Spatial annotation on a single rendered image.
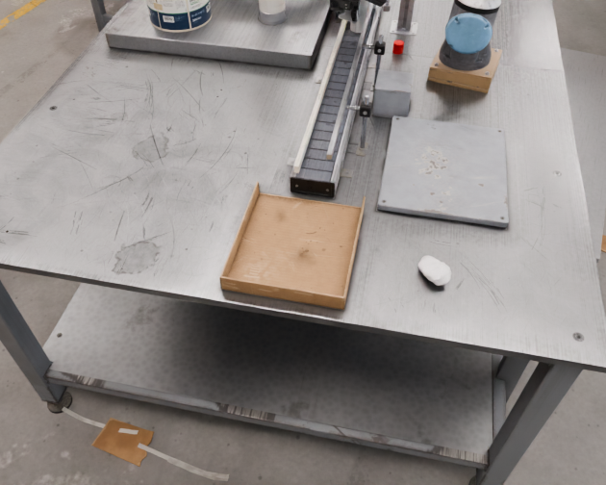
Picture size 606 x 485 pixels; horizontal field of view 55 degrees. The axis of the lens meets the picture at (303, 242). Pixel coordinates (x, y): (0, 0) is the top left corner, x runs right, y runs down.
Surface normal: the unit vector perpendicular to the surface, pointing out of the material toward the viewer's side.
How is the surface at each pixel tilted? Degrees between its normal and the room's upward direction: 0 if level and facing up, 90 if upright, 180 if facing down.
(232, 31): 0
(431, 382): 1
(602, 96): 0
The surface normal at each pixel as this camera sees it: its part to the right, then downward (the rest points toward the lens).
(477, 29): -0.29, 0.77
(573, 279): 0.00, -0.67
